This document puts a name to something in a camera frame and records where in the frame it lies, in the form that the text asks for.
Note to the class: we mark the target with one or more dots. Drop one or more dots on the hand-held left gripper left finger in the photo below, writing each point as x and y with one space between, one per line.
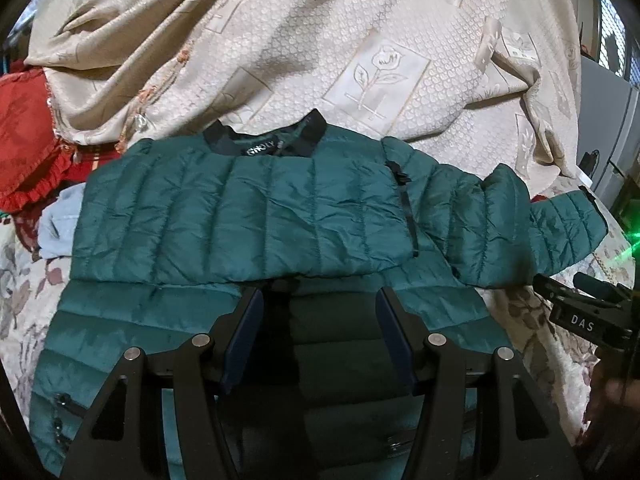
246 331

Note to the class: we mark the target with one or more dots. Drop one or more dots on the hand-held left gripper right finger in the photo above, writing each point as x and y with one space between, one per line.
392 332

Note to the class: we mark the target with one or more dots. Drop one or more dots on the green quilted puffer jacket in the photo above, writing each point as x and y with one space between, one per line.
280 210

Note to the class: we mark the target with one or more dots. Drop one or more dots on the floral printed bedsheet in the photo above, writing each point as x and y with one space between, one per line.
545 325

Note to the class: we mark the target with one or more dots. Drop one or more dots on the grey cabinet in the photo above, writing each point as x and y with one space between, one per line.
607 115

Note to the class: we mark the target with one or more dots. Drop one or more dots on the light blue cloth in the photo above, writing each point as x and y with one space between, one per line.
57 222

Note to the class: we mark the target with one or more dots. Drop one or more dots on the beige embossed floral blanket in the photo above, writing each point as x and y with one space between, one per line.
320 55

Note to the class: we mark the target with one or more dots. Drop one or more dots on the red ruffled cushion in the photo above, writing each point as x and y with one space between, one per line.
27 140

